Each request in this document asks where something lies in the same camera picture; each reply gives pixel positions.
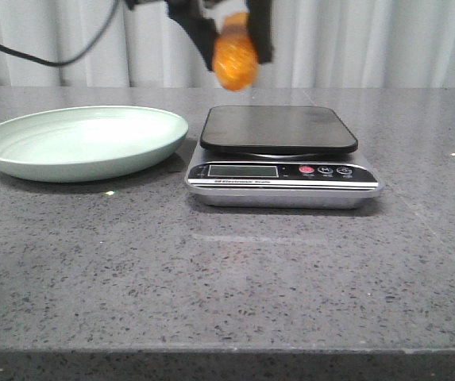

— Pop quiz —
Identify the black cable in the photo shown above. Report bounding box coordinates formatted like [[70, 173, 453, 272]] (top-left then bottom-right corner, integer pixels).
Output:
[[0, 0, 121, 67]]

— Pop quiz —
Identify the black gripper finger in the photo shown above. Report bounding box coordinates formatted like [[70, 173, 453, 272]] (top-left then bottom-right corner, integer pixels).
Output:
[[246, 0, 273, 64], [167, 0, 216, 71]]

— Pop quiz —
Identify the orange corn cob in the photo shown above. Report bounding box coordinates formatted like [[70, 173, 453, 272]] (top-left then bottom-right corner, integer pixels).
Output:
[[212, 12, 259, 91]]

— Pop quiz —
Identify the pale green round plate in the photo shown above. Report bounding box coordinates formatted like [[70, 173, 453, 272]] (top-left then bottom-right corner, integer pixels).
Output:
[[0, 106, 189, 183]]

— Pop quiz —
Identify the silver black kitchen scale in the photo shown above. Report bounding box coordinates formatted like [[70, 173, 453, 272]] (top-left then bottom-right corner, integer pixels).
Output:
[[185, 106, 384, 210]]

